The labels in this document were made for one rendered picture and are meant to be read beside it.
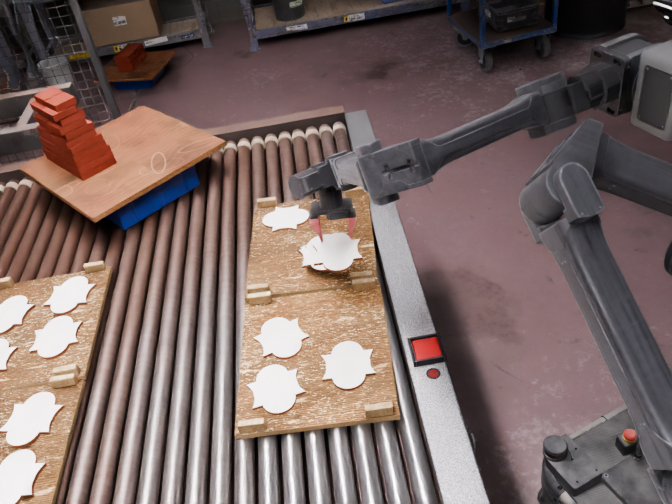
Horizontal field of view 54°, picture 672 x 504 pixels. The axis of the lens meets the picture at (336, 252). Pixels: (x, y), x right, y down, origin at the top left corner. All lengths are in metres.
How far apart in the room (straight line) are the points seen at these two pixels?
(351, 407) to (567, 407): 1.33
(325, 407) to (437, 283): 1.69
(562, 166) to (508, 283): 2.24
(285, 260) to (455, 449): 0.72
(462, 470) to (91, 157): 1.47
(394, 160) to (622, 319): 0.46
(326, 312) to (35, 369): 0.72
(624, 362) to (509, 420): 1.74
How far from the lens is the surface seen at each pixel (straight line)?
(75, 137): 2.21
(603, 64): 1.40
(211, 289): 1.83
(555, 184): 0.84
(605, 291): 0.85
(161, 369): 1.67
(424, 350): 1.54
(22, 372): 1.82
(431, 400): 1.47
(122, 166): 2.26
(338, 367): 1.51
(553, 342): 2.84
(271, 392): 1.50
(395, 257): 1.81
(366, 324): 1.60
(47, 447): 1.62
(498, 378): 2.70
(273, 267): 1.81
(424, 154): 1.11
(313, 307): 1.67
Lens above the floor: 2.08
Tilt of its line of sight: 39 degrees down
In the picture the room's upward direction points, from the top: 10 degrees counter-clockwise
